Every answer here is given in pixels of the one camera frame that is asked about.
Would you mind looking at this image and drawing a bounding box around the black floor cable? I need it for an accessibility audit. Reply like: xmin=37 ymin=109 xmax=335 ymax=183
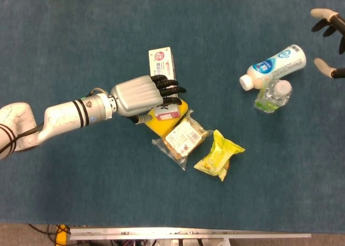
xmin=28 ymin=223 xmax=71 ymax=244

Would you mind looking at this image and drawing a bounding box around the small clear green-label water bottle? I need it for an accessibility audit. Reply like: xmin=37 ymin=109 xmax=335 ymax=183
xmin=253 ymin=78 xmax=293 ymax=114

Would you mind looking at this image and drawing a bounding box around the white blue drink bottle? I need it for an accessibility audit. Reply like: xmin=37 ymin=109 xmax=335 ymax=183
xmin=239 ymin=44 xmax=307 ymax=91

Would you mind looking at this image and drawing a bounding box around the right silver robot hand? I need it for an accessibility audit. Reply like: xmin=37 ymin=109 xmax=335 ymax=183
xmin=309 ymin=8 xmax=345 ymax=79

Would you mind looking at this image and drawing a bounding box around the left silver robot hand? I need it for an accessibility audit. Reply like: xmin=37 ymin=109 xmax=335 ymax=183
xmin=109 ymin=74 xmax=187 ymax=125

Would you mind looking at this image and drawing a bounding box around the white toothpaste box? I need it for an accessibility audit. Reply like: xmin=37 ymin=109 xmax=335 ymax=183
xmin=148 ymin=46 xmax=181 ymax=122

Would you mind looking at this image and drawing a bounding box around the yellow snack bag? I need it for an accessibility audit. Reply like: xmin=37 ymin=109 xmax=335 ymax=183
xmin=194 ymin=129 xmax=246 ymax=182

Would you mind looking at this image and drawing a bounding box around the yellow power strip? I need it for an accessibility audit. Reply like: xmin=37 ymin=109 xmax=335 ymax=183
xmin=56 ymin=224 xmax=71 ymax=246

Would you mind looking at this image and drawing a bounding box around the yellow sponge block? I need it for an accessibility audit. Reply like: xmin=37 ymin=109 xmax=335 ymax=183
xmin=144 ymin=100 xmax=189 ymax=138

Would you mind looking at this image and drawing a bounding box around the aluminium rail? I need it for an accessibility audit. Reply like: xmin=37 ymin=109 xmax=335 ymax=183
xmin=69 ymin=227 xmax=312 ymax=241

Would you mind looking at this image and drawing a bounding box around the teal table cloth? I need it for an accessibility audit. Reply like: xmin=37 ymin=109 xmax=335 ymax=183
xmin=0 ymin=0 xmax=345 ymax=234

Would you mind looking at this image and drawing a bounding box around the clear bag with white label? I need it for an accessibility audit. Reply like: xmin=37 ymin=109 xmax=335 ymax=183
xmin=151 ymin=110 xmax=215 ymax=172

